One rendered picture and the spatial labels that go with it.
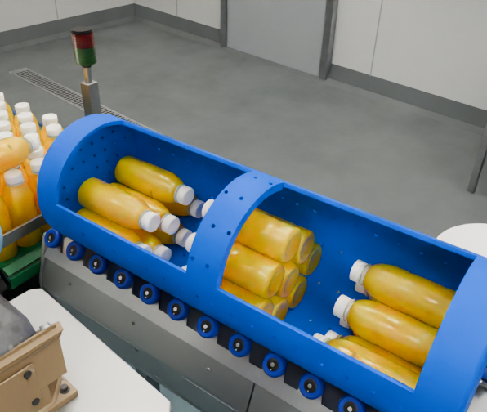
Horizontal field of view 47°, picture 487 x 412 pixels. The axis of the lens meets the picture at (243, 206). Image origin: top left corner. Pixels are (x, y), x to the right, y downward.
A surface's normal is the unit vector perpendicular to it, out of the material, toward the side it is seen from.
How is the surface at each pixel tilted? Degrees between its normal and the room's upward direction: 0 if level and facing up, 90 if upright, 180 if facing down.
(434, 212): 0
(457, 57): 90
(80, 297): 70
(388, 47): 90
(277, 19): 90
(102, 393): 0
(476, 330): 36
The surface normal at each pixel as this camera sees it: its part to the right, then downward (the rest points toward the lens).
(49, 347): 0.74, 0.39
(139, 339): -0.54, 0.14
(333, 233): -0.58, 0.47
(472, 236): 0.03, -0.83
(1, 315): 0.48, -0.26
